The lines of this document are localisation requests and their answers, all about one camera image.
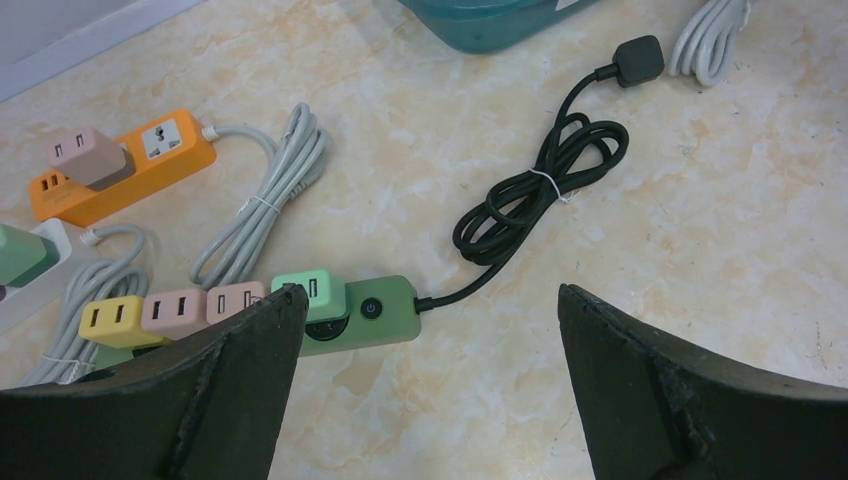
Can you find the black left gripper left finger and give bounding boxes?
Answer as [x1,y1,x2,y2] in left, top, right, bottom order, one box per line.
[1,284,308,479]

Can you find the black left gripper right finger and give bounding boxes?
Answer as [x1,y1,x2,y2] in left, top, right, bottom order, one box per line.
[558,284,847,479]

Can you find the yellow usb charger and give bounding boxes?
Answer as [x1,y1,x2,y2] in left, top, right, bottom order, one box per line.
[78,295,165,349]

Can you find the green power strip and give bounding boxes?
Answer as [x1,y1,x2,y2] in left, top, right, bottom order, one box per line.
[93,275,421,365]

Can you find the black cable with plug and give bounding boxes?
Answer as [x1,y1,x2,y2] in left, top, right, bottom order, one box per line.
[414,34,666,315]

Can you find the grey power strip cable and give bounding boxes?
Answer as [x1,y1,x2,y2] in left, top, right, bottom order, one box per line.
[667,0,753,89]

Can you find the pink usb charger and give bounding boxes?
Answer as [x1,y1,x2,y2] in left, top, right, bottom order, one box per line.
[206,281,268,325]
[141,288,209,340]

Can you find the light green usb charger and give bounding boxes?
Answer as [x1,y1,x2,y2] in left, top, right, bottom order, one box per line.
[270,269,349,323]

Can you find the small white power strip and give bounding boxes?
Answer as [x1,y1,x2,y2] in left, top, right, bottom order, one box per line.
[1,218,73,333]

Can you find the green charger on white strip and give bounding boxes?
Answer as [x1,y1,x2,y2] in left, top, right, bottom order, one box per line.
[1,224,60,288]

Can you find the orange power strip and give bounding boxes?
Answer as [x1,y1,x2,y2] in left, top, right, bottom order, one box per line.
[28,109,216,227]

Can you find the pink charger on orange strip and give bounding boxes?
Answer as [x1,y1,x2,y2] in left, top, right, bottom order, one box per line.
[49,127,136,191]

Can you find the teal plastic basin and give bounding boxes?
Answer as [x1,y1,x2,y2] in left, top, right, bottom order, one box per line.
[400,0,594,55]

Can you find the grey coiled cable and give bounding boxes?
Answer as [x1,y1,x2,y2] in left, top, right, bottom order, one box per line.
[189,101,331,291]

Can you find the small strip grey cable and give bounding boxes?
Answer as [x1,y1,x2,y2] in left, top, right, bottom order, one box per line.
[19,223,151,388]

